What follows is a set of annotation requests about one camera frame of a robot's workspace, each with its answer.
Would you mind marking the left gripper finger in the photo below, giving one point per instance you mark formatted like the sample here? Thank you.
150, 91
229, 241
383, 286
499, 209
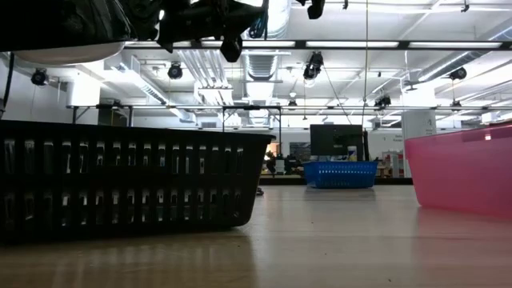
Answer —
248, 18

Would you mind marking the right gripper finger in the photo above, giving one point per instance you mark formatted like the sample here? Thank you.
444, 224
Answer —
316, 8

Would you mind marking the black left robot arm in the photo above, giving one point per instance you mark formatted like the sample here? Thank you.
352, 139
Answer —
140, 16

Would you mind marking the pink translucent plastic bin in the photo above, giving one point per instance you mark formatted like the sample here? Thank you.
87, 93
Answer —
460, 176

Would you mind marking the black ceiling spotlight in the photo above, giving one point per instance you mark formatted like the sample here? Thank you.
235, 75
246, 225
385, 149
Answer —
383, 101
458, 74
174, 71
39, 77

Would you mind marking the black computer monitor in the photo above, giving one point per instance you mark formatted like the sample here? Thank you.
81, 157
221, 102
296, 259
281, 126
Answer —
336, 140

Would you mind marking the white pillar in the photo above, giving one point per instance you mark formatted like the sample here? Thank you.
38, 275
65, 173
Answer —
418, 136

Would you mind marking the blue slotted plastic basket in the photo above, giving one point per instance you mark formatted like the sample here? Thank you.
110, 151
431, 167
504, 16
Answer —
340, 176

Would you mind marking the black slotted plastic basket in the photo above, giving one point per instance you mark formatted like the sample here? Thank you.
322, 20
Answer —
120, 180

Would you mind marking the black overhead frame beam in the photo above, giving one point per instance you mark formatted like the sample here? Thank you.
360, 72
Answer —
300, 44

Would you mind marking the black overhead camera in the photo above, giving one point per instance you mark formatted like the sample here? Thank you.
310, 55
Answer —
313, 66

